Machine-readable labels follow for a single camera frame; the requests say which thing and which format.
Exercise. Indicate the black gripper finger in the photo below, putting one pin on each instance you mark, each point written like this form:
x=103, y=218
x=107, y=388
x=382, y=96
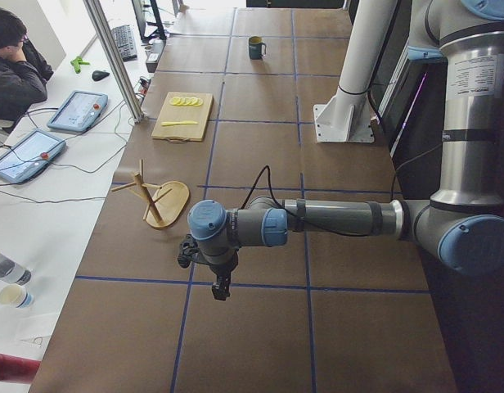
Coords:
x=216, y=292
x=225, y=284

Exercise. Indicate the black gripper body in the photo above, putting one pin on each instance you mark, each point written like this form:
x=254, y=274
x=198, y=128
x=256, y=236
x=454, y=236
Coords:
x=222, y=268

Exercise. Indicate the wooden cup storage rack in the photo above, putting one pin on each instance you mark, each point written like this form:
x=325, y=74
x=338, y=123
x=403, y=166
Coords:
x=164, y=202

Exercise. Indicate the dark teal ribbed mug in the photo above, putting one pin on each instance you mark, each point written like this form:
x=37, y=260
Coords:
x=256, y=48

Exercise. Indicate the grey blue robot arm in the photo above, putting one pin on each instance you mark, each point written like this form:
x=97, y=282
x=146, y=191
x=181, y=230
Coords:
x=459, y=224

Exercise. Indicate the white paper cup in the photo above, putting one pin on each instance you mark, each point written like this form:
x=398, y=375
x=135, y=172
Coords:
x=16, y=296

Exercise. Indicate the yellow plastic knife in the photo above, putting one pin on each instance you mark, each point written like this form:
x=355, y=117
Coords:
x=177, y=123

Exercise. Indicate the bamboo cutting board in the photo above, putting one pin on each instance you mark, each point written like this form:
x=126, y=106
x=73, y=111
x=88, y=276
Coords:
x=183, y=133

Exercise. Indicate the far teach pendant tablet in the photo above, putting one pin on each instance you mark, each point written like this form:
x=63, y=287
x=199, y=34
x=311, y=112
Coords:
x=79, y=111

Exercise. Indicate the teach pendant tablet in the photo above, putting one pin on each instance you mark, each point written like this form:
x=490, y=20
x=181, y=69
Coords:
x=30, y=156
x=79, y=111

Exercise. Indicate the small black box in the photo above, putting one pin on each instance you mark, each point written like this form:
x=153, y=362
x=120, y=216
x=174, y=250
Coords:
x=154, y=51

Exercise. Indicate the clear water bottle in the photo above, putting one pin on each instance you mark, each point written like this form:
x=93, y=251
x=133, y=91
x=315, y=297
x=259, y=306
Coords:
x=12, y=272

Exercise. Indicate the near teach pendant tablet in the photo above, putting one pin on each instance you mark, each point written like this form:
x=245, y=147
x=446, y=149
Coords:
x=30, y=156

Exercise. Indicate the black computer mouse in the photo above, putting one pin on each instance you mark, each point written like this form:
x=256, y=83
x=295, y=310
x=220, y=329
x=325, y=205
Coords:
x=98, y=75

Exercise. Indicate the red object at edge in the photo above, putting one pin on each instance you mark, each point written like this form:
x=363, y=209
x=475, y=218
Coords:
x=15, y=369

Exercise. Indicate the black monitor stand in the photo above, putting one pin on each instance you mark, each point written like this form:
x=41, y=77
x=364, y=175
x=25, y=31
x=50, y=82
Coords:
x=148, y=20

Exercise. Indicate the green plastic tool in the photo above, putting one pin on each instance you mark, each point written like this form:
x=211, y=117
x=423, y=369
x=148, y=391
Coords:
x=77, y=64

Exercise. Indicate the black keyboard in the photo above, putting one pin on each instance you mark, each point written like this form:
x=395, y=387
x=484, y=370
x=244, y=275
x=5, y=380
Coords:
x=124, y=41

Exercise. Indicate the seated person in black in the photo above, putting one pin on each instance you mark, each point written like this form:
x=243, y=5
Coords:
x=24, y=71

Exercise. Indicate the white pedestal column base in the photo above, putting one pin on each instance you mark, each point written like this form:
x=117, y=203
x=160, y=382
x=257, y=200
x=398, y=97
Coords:
x=346, y=117

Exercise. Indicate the aluminium frame post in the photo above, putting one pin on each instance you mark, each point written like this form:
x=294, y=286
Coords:
x=102, y=28

